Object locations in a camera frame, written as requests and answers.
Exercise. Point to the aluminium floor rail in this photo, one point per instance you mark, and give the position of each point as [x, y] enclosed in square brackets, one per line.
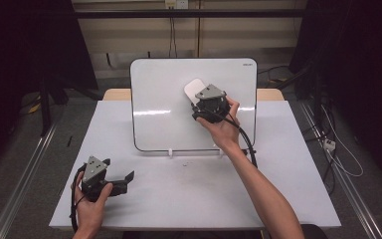
[23, 179]
[348, 186]

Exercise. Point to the person's left hand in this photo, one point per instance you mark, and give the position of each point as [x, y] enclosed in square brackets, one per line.
[88, 212]

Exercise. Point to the white wall socket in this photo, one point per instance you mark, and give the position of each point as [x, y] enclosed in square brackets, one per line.
[176, 3]

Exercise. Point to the small black floor object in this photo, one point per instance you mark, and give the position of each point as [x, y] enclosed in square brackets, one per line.
[69, 141]

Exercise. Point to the white power strip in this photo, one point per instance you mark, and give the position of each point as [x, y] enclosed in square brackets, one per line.
[329, 144]

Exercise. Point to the black metal stand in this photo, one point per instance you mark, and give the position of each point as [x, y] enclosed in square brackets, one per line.
[45, 106]

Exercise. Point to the black horizontal frame bar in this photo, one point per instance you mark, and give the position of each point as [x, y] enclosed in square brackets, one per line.
[185, 13]

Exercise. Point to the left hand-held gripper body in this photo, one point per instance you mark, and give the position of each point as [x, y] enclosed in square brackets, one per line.
[93, 171]

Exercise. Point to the white whiteboard eraser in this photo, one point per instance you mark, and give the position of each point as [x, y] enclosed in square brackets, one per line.
[192, 89]

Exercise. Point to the white whiteboard with black rim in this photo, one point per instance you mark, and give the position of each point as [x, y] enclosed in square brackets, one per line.
[159, 132]

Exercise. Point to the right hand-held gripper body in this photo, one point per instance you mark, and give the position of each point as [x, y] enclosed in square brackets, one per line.
[212, 99]

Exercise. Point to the small dark red object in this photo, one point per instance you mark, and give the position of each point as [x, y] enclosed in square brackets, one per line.
[244, 152]

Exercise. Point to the person's right hand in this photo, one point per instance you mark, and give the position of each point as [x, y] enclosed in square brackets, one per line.
[225, 131]

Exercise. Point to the white whiteboard stand clip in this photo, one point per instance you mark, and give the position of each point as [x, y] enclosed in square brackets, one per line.
[170, 152]
[221, 152]

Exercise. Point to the black curtain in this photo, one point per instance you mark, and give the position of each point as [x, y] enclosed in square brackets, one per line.
[20, 49]
[361, 66]

